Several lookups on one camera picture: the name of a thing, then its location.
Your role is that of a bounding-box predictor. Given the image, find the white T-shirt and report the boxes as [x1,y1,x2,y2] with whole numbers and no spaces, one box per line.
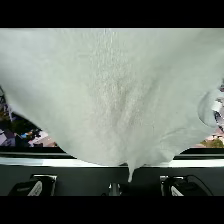
[0,28,224,184]

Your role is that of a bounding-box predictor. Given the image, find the black cable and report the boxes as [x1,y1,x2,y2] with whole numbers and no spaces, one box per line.
[185,174,214,197]

